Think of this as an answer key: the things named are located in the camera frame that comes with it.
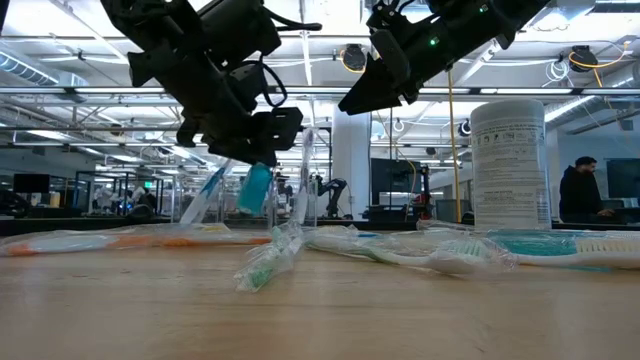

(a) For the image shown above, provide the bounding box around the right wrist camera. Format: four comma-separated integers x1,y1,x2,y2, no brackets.
367,0,434,34

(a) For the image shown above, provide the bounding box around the small black monitor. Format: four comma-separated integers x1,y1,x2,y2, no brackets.
12,173,51,195

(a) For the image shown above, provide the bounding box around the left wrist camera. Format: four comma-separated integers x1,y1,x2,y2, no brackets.
251,106,305,152

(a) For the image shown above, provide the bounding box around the yellow hanging cable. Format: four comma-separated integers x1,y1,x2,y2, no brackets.
446,69,464,224

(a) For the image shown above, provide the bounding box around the teal toothbrush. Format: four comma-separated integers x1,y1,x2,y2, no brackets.
485,228,640,272

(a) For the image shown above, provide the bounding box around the green white toothbrush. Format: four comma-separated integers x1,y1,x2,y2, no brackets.
233,221,305,294
303,225,519,276

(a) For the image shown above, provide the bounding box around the large black monitor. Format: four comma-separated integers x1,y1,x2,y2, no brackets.
369,158,425,209

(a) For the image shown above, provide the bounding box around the white wipes canister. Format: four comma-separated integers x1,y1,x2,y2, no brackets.
469,98,553,232

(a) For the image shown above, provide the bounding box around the black ceiling cable reel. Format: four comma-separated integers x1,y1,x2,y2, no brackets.
341,43,369,74
568,44,600,74

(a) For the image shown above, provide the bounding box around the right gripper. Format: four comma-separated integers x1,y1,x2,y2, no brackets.
338,4,501,115

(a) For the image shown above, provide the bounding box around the dark wall monitor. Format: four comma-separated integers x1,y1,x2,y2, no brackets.
605,158,640,201

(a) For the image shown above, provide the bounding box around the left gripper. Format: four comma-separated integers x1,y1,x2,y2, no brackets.
127,47,279,167

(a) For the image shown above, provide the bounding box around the black table frame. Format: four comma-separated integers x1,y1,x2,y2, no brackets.
0,215,640,237

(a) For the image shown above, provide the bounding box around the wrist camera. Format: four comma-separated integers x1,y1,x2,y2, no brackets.
251,106,305,152
367,0,434,34

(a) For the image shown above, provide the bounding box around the white column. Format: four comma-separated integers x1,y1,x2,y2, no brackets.
332,112,374,221

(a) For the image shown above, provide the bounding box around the purple white toothbrush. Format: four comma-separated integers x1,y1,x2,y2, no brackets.
291,127,320,227

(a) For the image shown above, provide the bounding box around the clear acrylic holder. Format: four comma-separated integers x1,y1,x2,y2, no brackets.
169,169,321,232

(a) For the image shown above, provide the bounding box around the person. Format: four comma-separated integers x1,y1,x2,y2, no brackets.
558,156,617,224

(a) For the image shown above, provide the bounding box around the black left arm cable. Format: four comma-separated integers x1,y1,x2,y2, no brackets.
257,7,324,109

